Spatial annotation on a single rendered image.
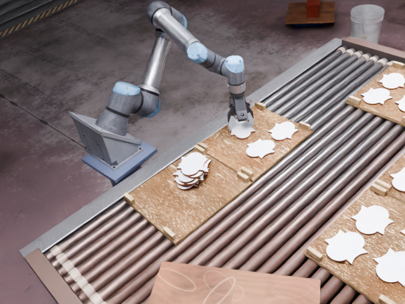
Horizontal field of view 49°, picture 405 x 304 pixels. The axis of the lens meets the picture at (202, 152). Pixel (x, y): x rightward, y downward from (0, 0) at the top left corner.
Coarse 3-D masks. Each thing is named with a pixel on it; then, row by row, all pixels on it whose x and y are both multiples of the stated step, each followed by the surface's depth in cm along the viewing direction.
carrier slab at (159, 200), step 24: (168, 168) 193; (216, 168) 189; (144, 192) 184; (168, 192) 182; (192, 192) 180; (216, 192) 178; (240, 192) 177; (144, 216) 174; (168, 216) 172; (192, 216) 170
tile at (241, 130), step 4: (236, 120) 209; (236, 124) 207; (240, 124) 206; (244, 124) 206; (248, 124) 205; (232, 128) 205; (236, 128) 204; (240, 128) 204; (244, 128) 204; (248, 128) 203; (252, 128) 203; (232, 132) 203; (236, 132) 203; (240, 132) 202; (244, 132) 202; (248, 132) 202; (252, 132) 202; (236, 136) 201; (240, 136) 200; (244, 136) 200; (248, 136) 200
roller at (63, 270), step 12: (348, 60) 242; (336, 72) 236; (312, 84) 229; (300, 96) 223; (288, 108) 218; (132, 216) 177; (120, 228) 173; (96, 240) 170; (108, 240) 170; (84, 252) 166; (72, 264) 163
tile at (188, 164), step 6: (192, 156) 184; (198, 156) 184; (186, 162) 182; (192, 162) 182; (198, 162) 181; (204, 162) 181; (180, 168) 180; (186, 168) 179; (192, 168) 179; (198, 168) 178; (186, 174) 177; (192, 174) 176
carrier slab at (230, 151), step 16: (256, 112) 215; (272, 112) 213; (224, 128) 209; (256, 128) 205; (208, 144) 202; (224, 144) 200; (240, 144) 198; (288, 144) 194; (224, 160) 192; (240, 160) 190; (256, 160) 189; (272, 160) 187; (256, 176) 182
